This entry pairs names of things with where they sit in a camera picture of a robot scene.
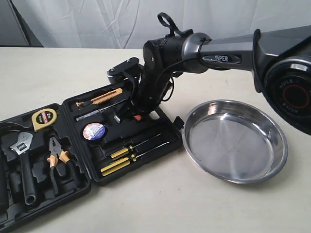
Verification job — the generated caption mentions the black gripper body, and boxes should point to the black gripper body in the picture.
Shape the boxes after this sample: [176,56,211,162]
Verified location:
[129,70,173,116]

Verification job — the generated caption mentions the black plastic tool case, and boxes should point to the black plastic tool case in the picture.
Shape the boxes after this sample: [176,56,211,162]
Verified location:
[0,81,183,233]

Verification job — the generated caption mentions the adjustable wrench black handle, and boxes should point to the adjustable wrench black handle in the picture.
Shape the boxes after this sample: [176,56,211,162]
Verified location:
[10,132,37,206]

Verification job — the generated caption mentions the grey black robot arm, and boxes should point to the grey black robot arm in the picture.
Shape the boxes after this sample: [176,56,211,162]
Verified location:
[115,26,311,134]

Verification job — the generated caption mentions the test pen screwdriver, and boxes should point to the test pen screwdriver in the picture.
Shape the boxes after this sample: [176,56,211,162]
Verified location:
[76,101,121,121]

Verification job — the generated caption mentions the orange utility knife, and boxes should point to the orange utility knife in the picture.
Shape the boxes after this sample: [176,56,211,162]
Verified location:
[76,88,123,109]

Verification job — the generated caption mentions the upper yellow black screwdriver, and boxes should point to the upper yellow black screwdriver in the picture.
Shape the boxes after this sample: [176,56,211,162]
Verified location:
[110,133,161,161]

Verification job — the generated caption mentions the yellow black screwdriver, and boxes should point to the yellow black screwdriver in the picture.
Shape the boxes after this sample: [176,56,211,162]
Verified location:
[101,142,170,176]
[110,133,161,161]

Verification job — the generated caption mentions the electrical tape roll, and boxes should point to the electrical tape roll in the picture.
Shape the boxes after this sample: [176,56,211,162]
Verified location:
[82,122,106,141]

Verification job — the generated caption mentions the lower yellow black screwdriver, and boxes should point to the lower yellow black screwdriver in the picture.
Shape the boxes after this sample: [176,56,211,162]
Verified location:
[101,142,170,176]

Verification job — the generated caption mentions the white backdrop curtain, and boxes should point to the white backdrop curtain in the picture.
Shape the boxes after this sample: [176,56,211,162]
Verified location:
[13,0,311,49]

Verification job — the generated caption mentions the pliers with orange grips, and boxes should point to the pliers with orange grips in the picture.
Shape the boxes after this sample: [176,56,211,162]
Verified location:
[47,136,82,197]

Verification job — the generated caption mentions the yellow tape measure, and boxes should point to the yellow tape measure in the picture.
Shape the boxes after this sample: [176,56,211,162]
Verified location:
[31,108,58,132]

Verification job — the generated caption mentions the round stainless steel tray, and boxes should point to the round stainless steel tray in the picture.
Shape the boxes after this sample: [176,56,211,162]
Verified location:
[182,100,289,184]

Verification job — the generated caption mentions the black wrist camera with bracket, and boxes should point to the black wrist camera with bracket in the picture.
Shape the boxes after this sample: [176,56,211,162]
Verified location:
[106,57,141,84]

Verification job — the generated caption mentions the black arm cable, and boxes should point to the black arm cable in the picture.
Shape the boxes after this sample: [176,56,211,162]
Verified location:
[155,12,268,102]

